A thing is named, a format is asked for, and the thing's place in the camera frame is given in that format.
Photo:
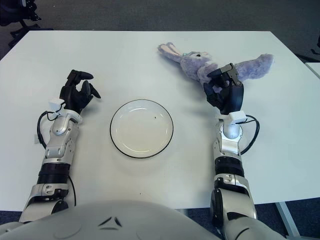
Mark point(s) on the purple plush bunny doll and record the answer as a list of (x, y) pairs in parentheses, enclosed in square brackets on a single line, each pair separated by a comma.
[(190, 65)]

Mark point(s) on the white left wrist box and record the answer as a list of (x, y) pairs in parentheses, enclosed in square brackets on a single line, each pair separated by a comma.
[(55, 103)]

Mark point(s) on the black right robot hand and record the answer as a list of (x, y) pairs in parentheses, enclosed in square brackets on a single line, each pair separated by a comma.
[(232, 97)]

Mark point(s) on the grey table leg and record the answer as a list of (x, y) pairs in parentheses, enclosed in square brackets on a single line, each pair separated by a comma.
[(287, 217)]

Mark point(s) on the grey robot torso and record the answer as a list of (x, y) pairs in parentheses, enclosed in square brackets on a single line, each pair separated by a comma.
[(112, 225)]

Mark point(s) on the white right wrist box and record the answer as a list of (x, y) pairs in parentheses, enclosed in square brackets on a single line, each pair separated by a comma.
[(237, 117)]

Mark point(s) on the white neighbouring table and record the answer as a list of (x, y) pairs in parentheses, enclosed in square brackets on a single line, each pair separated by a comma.
[(315, 68)]

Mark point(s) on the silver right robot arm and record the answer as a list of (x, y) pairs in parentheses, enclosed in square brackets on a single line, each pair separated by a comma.
[(230, 147)]

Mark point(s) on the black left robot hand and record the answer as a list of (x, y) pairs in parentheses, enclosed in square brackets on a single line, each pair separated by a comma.
[(72, 95)]

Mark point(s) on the black office chair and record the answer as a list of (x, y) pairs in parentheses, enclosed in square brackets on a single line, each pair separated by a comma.
[(7, 15)]

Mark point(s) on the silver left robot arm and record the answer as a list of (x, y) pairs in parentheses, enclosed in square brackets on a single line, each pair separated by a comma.
[(60, 140)]

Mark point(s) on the white plate with black rim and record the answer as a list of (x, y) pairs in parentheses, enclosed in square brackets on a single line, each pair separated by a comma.
[(140, 130)]

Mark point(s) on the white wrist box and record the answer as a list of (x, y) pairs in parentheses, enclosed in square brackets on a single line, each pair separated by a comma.
[(237, 117), (55, 103)]

